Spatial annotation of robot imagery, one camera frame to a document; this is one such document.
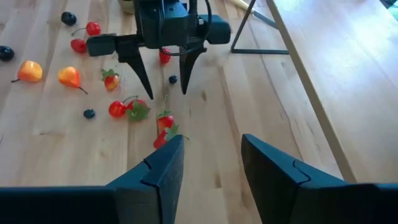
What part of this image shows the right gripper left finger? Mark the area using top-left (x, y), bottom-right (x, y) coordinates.
top-left (107, 134), bottom-right (185, 224)

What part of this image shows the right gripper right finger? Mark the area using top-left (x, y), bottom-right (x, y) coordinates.
top-left (241, 133), bottom-right (348, 224)

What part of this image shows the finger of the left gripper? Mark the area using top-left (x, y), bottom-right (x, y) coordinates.
top-left (119, 55), bottom-right (154, 100)
top-left (179, 48), bottom-right (205, 95)

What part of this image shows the red strawberry with green leaves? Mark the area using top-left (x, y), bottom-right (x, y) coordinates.
top-left (152, 123), bottom-right (190, 150)
top-left (126, 98), bottom-right (152, 123)

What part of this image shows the red cherry with green stem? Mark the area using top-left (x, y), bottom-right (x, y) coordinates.
top-left (70, 21), bottom-right (102, 37)
top-left (108, 95), bottom-right (139, 119)

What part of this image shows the green mango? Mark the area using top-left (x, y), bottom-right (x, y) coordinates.
top-left (117, 0), bottom-right (137, 15)

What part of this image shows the blackberry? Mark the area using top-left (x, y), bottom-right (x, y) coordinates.
top-left (60, 11), bottom-right (78, 27)

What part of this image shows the yellow-orange peach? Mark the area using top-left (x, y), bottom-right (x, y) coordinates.
top-left (57, 66), bottom-right (89, 95)

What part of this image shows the large orange peach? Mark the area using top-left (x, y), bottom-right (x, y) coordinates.
top-left (11, 60), bottom-right (44, 84)

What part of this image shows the dark plum far left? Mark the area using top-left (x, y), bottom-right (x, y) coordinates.
top-left (0, 45), bottom-right (16, 62)

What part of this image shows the knife with wooden handle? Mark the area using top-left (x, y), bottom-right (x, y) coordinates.
top-left (228, 0), bottom-right (278, 29)

